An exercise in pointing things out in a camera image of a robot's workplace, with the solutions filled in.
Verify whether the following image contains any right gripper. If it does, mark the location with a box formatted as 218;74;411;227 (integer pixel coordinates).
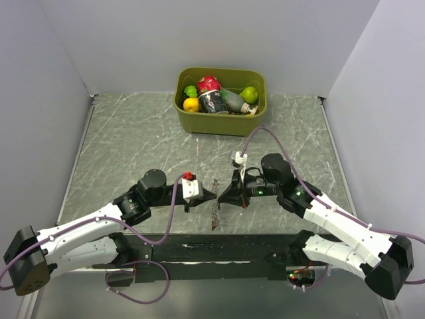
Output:
218;167;280;208

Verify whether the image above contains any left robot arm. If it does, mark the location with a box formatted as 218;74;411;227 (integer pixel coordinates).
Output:
1;169;216;296

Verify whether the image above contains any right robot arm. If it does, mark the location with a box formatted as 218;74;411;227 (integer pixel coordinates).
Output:
218;152;414;300

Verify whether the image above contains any olive green plastic bin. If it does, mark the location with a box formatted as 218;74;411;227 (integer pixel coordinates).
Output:
174;67;268;137

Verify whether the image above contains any grey pump bottle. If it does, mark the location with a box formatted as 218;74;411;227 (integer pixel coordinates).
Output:
220;88;258;116

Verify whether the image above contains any yellow lemon in bin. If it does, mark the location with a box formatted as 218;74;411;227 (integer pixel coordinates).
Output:
183;98;201;113

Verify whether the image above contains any black can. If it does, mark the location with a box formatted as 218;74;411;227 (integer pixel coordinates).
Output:
199;90;228;114

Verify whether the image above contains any green pepper toy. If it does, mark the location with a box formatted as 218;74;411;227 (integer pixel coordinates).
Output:
183;85;199;99

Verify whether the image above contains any red dragon fruit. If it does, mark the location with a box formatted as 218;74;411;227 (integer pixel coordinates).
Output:
197;76;221;94

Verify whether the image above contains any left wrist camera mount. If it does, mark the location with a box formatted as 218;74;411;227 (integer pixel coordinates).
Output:
181;172;203;202

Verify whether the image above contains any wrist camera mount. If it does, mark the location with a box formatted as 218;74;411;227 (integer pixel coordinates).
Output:
181;172;203;202
230;151;248;181

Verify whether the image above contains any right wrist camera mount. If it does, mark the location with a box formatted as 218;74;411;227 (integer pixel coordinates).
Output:
230;151;248;181

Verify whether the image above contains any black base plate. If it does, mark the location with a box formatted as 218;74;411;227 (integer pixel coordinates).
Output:
94;234;315;283

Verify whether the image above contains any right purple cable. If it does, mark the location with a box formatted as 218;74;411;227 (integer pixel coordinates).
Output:
242;126;425;290

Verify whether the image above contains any purple cable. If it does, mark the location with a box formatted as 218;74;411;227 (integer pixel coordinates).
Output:
0;174;193;305
242;126;425;290

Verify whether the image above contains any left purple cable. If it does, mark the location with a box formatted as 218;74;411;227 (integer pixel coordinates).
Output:
0;174;193;305

